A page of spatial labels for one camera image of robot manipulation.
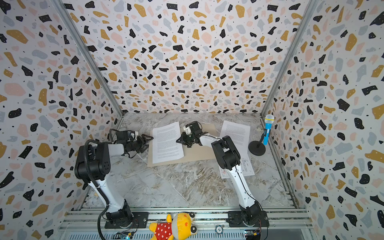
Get white text sheet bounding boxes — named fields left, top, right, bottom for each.
left=220, top=121, right=251, bottom=157
left=152, top=122, right=184, bottom=164

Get beige manila folder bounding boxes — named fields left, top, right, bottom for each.
left=148, top=127, right=215, bottom=167

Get white diagram sheet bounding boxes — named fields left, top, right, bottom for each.
left=220, top=156, right=255, bottom=179

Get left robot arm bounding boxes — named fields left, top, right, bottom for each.
left=74, top=129, right=153, bottom=229

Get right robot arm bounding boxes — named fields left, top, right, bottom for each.
left=176, top=121, right=263, bottom=227

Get blue toy microphone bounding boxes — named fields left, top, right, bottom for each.
left=263, top=114, right=275, bottom=146

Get yellow plush toy red dress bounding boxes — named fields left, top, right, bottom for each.
left=149, top=213, right=198, bottom=240

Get left green circuit board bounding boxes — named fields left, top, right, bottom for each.
left=113, top=231, right=135, bottom=240

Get right circuit board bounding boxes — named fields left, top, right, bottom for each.
left=245, top=230, right=262, bottom=240

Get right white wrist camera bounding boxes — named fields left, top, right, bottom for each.
left=183, top=126, right=192, bottom=135

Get left aluminium corner post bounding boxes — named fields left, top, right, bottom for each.
left=52, top=1, right=124, bottom=118

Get aluminium corner post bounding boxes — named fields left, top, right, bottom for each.
left=52, top=1, right=124, bottom=118
left=260, top=0, right=319, bottom=117

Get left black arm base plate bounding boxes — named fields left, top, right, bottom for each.
left=105, top=212, right=149, bottom=230

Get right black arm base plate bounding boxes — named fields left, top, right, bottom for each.
left=226, top=211, right=270, bottom=228

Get aluminium front rail frame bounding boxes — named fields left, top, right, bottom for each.
left=57, top=207, right=317, bottom=240

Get right aluminium corner post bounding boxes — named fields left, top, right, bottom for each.
left=260, top=0, right=319, bottom=117

